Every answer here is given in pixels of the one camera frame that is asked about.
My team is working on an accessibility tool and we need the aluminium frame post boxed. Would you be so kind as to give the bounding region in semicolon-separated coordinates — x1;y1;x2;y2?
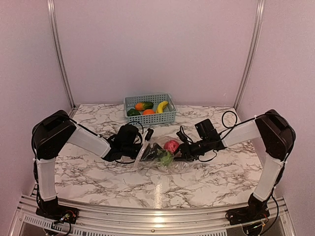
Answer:
233;0;265;111
47;0;76;110

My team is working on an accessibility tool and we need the red fake apple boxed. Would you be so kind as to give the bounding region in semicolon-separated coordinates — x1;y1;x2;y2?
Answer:
163;140;180;153

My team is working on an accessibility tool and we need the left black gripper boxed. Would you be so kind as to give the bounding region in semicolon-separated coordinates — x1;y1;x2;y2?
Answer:
123;143;168;163

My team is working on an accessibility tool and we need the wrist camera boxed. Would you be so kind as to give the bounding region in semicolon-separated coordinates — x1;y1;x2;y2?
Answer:
176;126;192;144
144;128;154;142

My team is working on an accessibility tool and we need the clear zip top bag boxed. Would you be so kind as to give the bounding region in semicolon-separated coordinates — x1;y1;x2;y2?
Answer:
132;136;195;174

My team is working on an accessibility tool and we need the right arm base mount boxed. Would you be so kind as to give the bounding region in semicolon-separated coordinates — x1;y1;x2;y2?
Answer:
225;193;271;225

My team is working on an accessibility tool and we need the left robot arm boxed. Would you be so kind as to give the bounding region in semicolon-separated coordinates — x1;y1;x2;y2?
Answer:
31;110;154;219

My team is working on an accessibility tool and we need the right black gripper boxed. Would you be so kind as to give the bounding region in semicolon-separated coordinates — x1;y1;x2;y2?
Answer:
170;138;209;162

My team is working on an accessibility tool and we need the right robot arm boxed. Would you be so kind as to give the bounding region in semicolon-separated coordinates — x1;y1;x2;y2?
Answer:
175;109;296;220

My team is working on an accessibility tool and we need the left aluminium frame post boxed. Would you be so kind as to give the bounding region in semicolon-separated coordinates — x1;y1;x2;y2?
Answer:
47;0;76;110

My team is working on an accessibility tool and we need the orange fake orange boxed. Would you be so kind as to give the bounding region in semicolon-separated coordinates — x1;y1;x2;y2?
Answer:
142;109;155;115

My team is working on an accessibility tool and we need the right aluminium frame post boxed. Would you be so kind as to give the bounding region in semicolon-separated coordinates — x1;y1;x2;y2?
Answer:
233;0;265;111

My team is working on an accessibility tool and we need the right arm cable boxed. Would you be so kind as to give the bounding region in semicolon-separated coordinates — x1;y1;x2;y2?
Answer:
178;110;287;163

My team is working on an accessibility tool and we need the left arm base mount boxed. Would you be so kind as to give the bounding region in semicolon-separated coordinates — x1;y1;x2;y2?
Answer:
36;195;79;224

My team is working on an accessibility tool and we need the yellow fake banana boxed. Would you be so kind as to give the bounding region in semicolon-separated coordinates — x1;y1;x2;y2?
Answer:
156;101;168;114

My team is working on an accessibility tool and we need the front aluminium rail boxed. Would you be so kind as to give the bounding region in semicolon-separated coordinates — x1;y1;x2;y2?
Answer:
14;194;296;236

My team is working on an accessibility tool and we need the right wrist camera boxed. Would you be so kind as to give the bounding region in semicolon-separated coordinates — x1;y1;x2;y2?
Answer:
176;126;192;144

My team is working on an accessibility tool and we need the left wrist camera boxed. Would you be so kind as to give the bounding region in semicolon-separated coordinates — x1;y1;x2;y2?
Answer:
144;128;154;142

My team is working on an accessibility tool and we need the green fake cabbage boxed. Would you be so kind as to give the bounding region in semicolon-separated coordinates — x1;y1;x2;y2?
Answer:
127;109;141;117

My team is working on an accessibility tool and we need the light blue plastic basket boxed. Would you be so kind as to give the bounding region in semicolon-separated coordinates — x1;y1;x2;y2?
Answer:
124;93;177;126

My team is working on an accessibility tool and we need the green orange fake mango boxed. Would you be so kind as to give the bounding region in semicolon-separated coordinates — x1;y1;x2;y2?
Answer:
135;102;154;111

